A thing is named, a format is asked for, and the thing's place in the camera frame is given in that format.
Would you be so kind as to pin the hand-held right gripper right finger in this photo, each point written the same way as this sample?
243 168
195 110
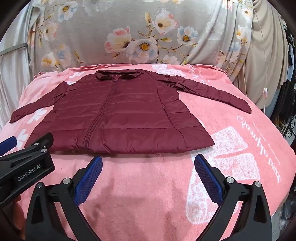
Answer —
208 179

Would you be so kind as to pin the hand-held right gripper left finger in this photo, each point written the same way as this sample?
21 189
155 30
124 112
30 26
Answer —
89 180

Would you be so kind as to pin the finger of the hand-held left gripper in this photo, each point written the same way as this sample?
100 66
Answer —
8 142
39 144

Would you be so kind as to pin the maroon puffer jacket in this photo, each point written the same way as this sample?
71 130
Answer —
129 111

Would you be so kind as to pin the person's left hand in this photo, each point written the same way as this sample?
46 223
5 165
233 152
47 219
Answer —
18 215

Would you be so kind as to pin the pink blanket with white print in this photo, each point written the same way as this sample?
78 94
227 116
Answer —
143 197

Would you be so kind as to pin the white satin curtain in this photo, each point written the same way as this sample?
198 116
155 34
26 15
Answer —
13 76

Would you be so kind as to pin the grey curtain tieback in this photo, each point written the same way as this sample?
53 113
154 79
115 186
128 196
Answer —
13 49

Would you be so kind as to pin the black ornate metal rack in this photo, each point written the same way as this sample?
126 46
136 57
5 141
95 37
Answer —
290 129

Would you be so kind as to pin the grey floral blanket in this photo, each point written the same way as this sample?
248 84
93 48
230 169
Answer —
97 27

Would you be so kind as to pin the beige curtain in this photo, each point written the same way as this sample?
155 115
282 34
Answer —
266 46

